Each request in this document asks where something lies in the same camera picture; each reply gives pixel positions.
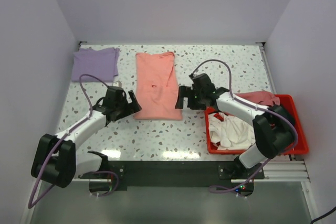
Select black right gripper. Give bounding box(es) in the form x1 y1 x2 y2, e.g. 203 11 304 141
175 86 206 110

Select salmon pink t shirt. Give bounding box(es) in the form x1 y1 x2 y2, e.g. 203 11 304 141
134 51 182 121

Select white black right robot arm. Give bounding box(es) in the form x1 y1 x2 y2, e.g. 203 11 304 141
175 73 299 178

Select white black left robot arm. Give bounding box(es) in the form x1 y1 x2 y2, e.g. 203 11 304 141
31 86 142 188

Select folded purple t shirt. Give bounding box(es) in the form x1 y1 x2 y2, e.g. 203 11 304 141
71 47 120 82

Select white t shirt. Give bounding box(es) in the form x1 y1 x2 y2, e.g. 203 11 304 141
208 113 256 150

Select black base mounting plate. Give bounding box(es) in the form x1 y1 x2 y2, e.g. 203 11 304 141
79 161 261 190

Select dusty rose t shirt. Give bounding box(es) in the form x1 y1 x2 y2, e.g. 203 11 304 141
236 91 280 106

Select black t shirt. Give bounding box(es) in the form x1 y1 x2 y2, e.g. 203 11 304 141
278 104 296 126

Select red plastic bin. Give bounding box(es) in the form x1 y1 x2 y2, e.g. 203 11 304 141
204 94 309 155

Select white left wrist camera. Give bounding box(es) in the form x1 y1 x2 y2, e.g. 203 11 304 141
112 81 122 88

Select aluminium front rail frame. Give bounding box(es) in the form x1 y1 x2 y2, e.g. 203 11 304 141
33 153 312 183

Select black cable bottom right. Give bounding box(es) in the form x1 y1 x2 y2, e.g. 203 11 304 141
312 209 336 224

